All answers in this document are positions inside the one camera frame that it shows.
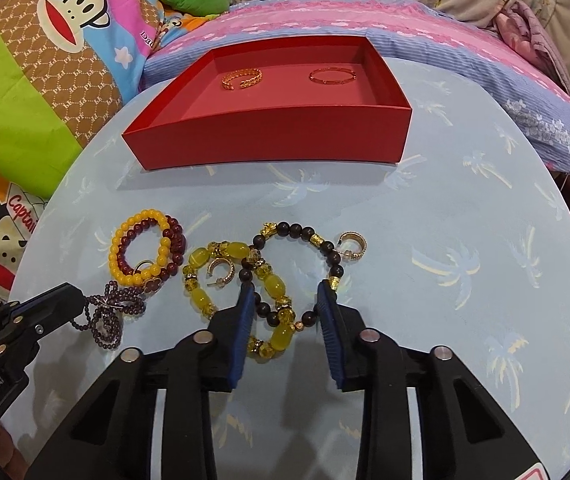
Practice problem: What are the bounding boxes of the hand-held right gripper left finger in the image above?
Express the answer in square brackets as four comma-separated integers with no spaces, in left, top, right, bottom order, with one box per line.
[22,280,257,480]

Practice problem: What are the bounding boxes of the red cardboard box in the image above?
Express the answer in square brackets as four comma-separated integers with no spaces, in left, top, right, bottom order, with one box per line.
[121,36,413,172]

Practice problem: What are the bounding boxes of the yellow stone bracelet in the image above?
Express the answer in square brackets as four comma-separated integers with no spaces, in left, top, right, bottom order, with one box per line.
[181,240,297,361]

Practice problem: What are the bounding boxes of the purple bead bow bracelet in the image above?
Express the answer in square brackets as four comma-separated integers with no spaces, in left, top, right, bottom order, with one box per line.
[72,280,147,348]

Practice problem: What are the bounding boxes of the dark red bead bracelet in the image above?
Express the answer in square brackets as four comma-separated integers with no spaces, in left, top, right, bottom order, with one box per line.
[118,215,187,281]

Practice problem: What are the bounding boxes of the rose gold bangle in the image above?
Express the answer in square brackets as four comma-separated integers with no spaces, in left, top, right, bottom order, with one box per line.
[309,67,356,86]

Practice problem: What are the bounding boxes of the gold chain bangle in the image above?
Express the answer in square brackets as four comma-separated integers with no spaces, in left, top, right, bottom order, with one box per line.
[221,69,265,92]

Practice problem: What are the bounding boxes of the gold hoop earring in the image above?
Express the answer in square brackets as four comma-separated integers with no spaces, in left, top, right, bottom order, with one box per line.
[337,231,367,262]
[205,257,238,288]

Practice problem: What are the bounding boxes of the colourful monkey printed blanket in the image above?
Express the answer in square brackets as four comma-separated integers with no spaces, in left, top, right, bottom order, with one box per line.
[0,0,176,311]

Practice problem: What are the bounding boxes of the purple folded cloth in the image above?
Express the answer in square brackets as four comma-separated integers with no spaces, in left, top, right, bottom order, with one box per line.
[495,0,570,96]

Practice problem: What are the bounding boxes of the yellow bead bracelet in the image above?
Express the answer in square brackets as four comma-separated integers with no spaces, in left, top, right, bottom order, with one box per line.
[110,212,172,285]

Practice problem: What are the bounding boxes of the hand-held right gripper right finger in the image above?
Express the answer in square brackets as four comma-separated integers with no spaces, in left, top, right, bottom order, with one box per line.
[317,280,550,480]

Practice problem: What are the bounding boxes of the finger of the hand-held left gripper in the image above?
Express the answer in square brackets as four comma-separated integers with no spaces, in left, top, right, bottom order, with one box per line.
[0,284,88,323]
[0,306,88,361]

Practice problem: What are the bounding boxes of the dark wooden bead bracelet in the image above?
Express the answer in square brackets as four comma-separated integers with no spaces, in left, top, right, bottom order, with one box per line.
[237,220,346,333]

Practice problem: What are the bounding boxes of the pink and blue floral pillow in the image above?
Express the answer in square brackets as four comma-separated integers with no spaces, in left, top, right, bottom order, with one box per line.
[142,0,570,173]

